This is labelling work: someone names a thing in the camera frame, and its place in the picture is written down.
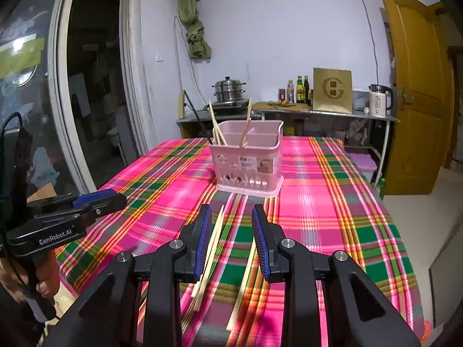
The green bottle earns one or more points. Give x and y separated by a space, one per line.
381 188

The pink foam pad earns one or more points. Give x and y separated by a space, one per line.
363 161

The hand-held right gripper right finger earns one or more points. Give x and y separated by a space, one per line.
262 245

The clear plastic bottle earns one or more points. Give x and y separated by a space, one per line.
290 92

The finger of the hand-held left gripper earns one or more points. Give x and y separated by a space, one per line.
92 198
110 206

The light wooden chopstick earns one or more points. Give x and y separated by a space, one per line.
219 132
200 296
219 220
240 289
249 106
214 119
243 139

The long steel counter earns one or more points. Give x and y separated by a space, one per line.
343 115

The white electric kettle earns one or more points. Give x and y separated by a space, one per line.
378 101

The wooden cutting board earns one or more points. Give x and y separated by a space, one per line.
264 106

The yellow wooden door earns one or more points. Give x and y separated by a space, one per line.
416 97

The red lidded jar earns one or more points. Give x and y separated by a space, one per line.
281 94

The gold square box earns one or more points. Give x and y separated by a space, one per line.
332 90

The pink plaid tablecloth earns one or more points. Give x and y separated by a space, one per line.
325 206

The black induction cooker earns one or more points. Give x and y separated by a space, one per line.
237 104

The stainless steel steamer pot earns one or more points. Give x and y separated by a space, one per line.
228 88

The black chopstick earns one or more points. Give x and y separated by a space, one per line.
197 115

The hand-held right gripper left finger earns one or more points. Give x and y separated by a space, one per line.
202 245

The beige power strip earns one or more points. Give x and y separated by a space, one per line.
181 104

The person's left hand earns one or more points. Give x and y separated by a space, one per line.
49 278

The white sliding door frame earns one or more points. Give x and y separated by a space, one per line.
59 79

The dark sauce bottle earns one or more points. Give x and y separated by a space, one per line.
307 90

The pink plastic utensil basket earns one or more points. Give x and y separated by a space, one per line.
249 166

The yellow oil bottle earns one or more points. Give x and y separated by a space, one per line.
300 90

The hanging green cloth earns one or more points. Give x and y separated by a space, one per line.
193 25

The chopsticks in basket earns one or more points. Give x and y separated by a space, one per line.
195 117

